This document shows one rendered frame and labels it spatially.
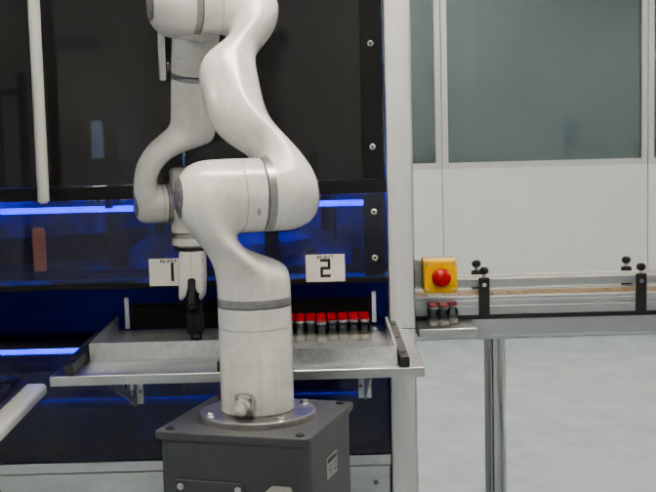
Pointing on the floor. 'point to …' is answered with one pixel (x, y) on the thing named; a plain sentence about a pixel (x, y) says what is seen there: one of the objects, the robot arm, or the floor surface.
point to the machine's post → (399, 231)
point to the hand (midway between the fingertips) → (195, 322)
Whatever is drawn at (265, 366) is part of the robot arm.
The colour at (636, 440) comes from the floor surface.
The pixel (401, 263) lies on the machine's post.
